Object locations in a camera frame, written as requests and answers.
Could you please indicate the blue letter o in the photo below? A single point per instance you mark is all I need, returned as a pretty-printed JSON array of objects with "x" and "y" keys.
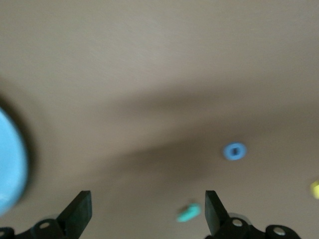
[{"x": 228, "y": 152}]

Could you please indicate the teal letter r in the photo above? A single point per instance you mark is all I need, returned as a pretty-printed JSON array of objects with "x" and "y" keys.
[{"x": 189, "y": 212}]

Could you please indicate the blue plate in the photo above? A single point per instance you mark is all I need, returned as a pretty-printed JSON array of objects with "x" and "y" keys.
[{"x": 10, "y": 161}]

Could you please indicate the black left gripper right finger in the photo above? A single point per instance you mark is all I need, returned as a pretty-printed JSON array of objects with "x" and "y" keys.
[{"x": 215, "y": 214}]

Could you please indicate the yellow letter n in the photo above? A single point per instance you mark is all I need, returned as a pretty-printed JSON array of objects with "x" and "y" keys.
[{"x": 316, "y": 189}]

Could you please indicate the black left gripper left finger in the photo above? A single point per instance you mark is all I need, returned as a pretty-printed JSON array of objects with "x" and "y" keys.
[{"x": 77, "y": 214}]

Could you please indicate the brown table cover sheet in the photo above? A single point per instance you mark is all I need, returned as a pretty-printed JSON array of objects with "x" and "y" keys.
[{"x": 149, "y": 62}]

